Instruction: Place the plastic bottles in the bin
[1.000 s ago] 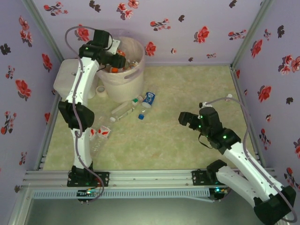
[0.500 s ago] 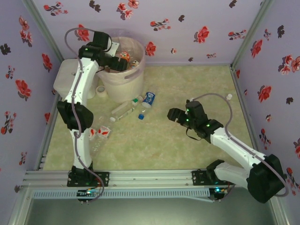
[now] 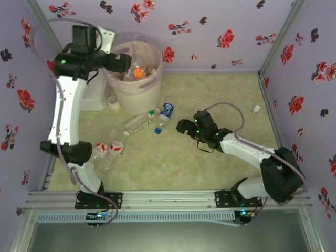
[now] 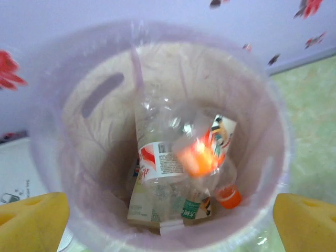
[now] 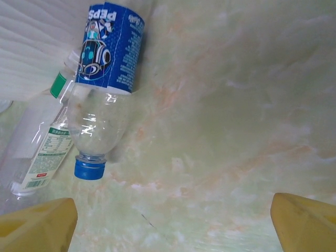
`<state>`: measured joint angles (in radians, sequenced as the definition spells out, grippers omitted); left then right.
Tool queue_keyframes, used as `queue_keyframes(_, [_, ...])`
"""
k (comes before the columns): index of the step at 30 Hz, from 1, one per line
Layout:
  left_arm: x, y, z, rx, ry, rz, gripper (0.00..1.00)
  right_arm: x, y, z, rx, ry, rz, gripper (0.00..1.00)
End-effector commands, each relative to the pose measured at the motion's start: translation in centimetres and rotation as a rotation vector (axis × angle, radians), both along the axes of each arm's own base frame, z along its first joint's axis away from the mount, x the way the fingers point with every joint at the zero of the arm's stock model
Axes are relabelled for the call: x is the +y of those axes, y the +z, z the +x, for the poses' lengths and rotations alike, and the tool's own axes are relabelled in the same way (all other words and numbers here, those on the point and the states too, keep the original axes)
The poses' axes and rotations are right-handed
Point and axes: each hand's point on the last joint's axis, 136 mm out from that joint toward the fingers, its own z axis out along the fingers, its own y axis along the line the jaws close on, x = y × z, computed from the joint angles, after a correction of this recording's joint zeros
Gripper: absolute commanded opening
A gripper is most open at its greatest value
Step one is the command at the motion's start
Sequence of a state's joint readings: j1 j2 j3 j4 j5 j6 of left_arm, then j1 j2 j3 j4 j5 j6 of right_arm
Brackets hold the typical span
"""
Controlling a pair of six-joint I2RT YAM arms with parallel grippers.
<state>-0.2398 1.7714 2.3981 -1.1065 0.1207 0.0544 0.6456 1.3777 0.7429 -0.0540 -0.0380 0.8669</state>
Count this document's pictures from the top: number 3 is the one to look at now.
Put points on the orange label bottle orange cap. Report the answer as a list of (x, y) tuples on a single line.
[(139, 73)]

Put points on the large bottle white green label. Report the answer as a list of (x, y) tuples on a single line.
[(141, 127)]

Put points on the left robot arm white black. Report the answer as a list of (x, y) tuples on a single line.
[(68, 110)]

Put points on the purple plastic bin liner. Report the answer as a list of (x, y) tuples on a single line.
[(147, 52)]

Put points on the white plastic bin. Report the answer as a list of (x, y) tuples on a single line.
[(139, 97)]

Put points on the clear bottle blue cap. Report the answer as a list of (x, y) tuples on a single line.
[(161, 126)]

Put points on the white bottle blue label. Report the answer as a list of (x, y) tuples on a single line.
[(166, 110)]

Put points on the white fabric zip case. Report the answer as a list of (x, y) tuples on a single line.
[(97, 94)]

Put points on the cream masking tape roll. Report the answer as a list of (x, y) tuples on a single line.
[(113, 105)]

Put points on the tiny bottle white cap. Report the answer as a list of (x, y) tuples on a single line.
[(256, 109)]

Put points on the crushed bottle red label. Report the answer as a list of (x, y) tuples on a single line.
[(116, 148), (101, 148)]

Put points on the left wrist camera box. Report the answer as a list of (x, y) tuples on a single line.
[(106, 39)]

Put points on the aluminium corner post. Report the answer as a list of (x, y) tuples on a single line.
[(39, 10), (283, 34)]

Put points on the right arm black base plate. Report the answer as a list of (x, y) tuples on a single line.
[(223, 198)]

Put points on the aluminium front rail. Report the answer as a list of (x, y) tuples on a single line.
[(168, 199)]

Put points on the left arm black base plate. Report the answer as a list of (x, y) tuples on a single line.
[(115, 199)]

